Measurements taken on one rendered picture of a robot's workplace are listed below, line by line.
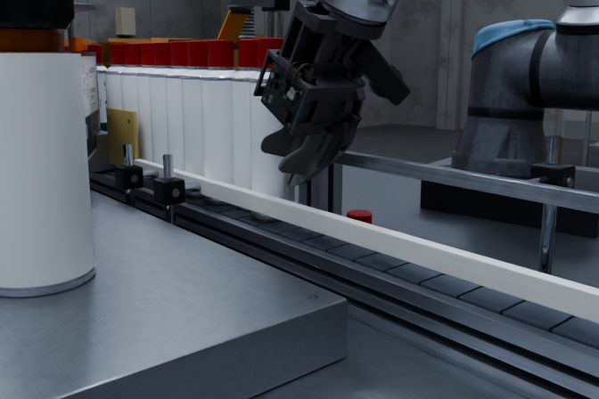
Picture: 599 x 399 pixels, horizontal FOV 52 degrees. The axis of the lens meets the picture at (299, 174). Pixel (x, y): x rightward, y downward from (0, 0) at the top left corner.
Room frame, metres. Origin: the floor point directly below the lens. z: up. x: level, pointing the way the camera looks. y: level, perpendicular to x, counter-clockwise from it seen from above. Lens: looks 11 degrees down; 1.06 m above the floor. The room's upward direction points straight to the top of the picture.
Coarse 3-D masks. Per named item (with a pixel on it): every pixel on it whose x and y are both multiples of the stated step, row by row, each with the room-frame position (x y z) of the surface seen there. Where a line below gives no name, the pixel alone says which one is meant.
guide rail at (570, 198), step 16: (336, 160) 0.67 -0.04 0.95; (352, 160) 0.65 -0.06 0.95; (368, 160) 0.63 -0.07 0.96; (384, 160) 0.61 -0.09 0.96; (400, 160) 0.61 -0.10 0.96; (416, 176) 0.58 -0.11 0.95; (432, 176) 0.57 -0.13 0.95; (448, 176) 0.55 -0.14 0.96; (464, 176) 0.54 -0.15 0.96; (480, 176) 0.53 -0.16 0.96; (496, 176) 0.52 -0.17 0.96; (496, 192) 0.51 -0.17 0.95; (512, 192) 0.50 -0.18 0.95; (528, 192) 0.49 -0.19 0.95; (544, 192) 0.48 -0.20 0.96; (560, 192) 0.47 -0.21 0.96; (576, 192) 0.46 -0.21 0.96; (592, 192) 0.46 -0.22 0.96; (576, 208) 0.46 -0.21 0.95; (592, 208) 0.45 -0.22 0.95
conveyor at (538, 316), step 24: (240, 216) 0.70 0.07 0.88; (312, 240) 0.60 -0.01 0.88; (336, 240) 0.60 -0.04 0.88; (360, 264) 0.54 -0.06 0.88; (384, 264) 0.53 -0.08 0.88; (408, 264) 0.53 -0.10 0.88; (432, 288) 0.47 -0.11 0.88; (456, 288) 0.47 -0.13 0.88; (480, 288) 0.47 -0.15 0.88; (504, 312) 0.42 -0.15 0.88; (528, 312) 0.42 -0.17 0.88; (552, 312) 0.42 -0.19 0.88; (576, 336) 0.38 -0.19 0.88
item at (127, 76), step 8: (128, 48) 0.97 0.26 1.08; (136, 48) 0.97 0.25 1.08; (128, 56) 0.97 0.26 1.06; (136, 56) 0.97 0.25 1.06; (128, 64) 0.97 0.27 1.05; (136, 64) 0.97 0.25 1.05; (120, 72) 0.97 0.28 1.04; (128, 72) 0.96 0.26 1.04; (120, 80) 0.97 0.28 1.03; (128, 80) 0.96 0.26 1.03; (128, 88) 0.96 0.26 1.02; (136, 88) 0.96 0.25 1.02; (128, 96) 0.96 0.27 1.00; (136, 96) 0.96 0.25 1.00; (128, 104) 0.96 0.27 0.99; (136, 104) 0.96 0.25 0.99; (136, 112) 0.96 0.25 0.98
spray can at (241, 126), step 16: (240, 48) 0.74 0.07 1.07; (256, 48) 0.73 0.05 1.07; (240, 64) 0.74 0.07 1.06; (256, 64) 0.73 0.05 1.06; (240, 80) 0.72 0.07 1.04; (240, 96) 0.72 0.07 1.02; (240, 112) 0.72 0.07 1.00; (240, 128) 0.72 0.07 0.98; (240, 144) 0.72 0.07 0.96; (240, 160) 0.73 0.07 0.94; (240, 176) 0.73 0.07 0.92; (240, 208) 0.73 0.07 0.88
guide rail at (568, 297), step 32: (224, 192) 0.71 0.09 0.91; (256, 192) 0.67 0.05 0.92; (320, 224) 0.58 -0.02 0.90; (352, 224) 0.54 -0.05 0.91; (416, 256) 0.48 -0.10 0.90; (448, 256) 0.46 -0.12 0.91; (480, 256) 0.45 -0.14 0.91; (512, 288) 0.42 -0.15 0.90; (544, 288) 0.40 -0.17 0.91; (576, 288) 0.38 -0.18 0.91
